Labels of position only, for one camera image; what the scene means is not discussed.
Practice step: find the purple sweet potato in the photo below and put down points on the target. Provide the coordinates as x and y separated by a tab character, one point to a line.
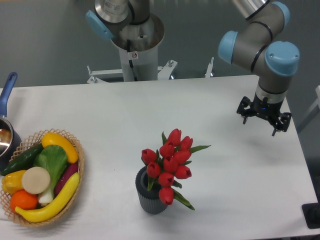
69	171

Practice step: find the white metal base frame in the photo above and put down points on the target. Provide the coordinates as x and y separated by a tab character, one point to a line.
167	72

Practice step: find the white frame at right edge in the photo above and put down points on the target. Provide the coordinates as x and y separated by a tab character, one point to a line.
311	112

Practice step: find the dark green cucumber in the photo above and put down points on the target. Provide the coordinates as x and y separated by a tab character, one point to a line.
23	161

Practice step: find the dark grey ribbed vase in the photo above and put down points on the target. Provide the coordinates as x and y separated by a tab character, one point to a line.
149	200

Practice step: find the yellow bell pepper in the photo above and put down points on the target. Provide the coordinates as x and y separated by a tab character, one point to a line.
12	182

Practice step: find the woven wicker basket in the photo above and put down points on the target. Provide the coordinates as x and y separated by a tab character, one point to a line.
24	145

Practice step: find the black device at table edge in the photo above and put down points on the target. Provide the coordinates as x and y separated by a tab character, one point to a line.
311	212

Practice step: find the long yellow banana squash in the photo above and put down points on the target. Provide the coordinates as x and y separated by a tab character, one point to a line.
56	206

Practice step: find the red tulip bouquet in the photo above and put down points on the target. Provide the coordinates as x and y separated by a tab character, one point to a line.
168	164

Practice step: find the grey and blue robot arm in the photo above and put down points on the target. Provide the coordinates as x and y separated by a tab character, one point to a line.
254	49

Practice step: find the orange fruit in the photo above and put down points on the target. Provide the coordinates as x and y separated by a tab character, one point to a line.
23	200

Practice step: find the green bok choy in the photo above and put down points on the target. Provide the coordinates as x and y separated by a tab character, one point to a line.
52	158

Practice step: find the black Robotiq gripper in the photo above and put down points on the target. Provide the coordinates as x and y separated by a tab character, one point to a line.
265	110

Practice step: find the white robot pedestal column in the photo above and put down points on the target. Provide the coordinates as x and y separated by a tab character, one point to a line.
138	49

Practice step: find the beige round disc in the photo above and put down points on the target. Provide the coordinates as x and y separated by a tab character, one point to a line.
35	180

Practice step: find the blue handled saucepan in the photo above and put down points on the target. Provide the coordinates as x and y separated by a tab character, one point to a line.
9	138

